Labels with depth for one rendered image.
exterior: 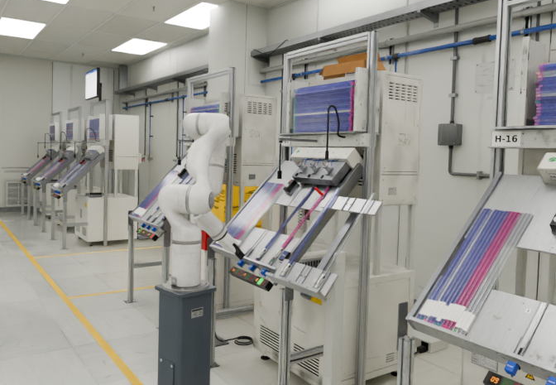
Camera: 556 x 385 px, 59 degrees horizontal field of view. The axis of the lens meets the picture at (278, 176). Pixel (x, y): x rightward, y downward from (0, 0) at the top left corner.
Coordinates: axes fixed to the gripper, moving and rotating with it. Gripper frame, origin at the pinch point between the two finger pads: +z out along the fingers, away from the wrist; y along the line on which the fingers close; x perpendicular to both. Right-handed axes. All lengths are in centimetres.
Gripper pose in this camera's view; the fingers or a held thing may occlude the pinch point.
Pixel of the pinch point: (240, 254)
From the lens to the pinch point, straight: 243.5
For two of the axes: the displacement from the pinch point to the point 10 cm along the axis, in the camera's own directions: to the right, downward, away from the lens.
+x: 5.9, -7.2, 3.7
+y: 5.7, 0.5, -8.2
